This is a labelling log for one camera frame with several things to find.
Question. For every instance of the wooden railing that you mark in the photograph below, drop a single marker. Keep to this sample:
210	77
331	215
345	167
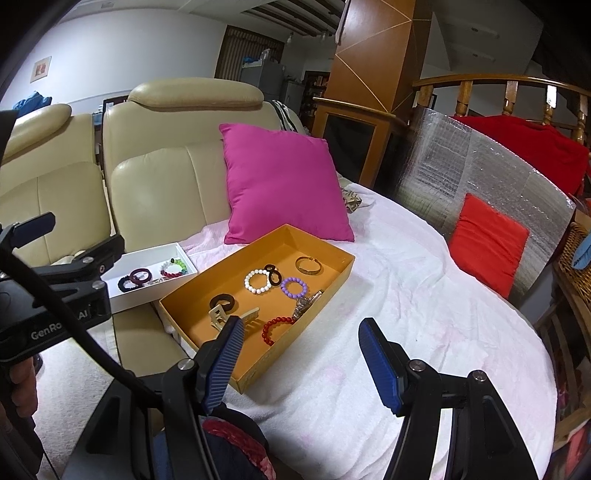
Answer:
461	81

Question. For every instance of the silver cuff bangle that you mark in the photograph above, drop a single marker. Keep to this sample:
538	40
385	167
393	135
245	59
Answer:
308	272

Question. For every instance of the cream leather sofa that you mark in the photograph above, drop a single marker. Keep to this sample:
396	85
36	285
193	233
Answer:
161	184

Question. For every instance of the wooden column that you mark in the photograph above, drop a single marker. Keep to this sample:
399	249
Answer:
378	55

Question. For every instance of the red cushion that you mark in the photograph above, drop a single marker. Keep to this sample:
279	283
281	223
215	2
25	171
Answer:
489	244

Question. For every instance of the blue cloth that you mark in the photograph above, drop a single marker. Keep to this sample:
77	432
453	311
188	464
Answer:
32	101
582	254

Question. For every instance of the wicker basket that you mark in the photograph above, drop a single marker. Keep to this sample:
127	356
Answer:
570	249

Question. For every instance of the grey refrigerator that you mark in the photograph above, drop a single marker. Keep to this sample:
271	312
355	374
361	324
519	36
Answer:
265	81

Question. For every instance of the wooden slatted door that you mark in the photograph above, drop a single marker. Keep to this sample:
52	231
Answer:
240	50

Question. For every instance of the beige patterned cloth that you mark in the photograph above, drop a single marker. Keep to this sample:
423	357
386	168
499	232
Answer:
353	201

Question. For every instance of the person's left hand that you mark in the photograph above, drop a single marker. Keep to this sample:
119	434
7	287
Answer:
23	387

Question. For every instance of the framed wall picture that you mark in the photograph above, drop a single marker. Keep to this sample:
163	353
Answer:
41	69

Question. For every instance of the white cardboard box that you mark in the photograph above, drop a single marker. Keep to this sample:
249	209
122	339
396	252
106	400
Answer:
152	258

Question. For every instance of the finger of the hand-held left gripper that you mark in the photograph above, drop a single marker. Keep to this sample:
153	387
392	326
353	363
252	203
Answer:
34	226
92	261

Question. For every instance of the person's dark red clothing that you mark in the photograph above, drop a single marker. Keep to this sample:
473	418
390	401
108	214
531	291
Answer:
231	438

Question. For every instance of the orange cardboard box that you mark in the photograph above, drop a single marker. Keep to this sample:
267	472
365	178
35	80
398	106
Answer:
231	286

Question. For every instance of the black hair scrunchie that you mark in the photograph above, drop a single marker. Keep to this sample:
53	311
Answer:
226	297

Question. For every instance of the wooden glass-front cabinet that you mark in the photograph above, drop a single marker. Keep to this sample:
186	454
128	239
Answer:
383	138

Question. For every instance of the silver metal hair clip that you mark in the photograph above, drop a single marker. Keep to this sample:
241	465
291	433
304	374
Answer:
304	302

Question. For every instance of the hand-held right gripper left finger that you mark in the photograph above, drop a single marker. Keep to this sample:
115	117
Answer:
226	364

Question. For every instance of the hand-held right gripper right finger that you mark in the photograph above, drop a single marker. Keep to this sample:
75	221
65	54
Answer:
378	364

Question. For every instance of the red blanket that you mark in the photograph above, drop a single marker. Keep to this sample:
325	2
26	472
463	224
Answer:
531	138

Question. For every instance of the magenta pillow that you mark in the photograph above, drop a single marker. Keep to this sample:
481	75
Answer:
277	184

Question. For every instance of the dark bookshelf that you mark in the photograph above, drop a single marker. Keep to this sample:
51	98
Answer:
316	92

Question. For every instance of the silver foil insulation board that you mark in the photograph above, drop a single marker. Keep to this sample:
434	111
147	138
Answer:
508	175

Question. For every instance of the beige claw hair clip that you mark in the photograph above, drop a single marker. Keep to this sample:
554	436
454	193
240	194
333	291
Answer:
217	316

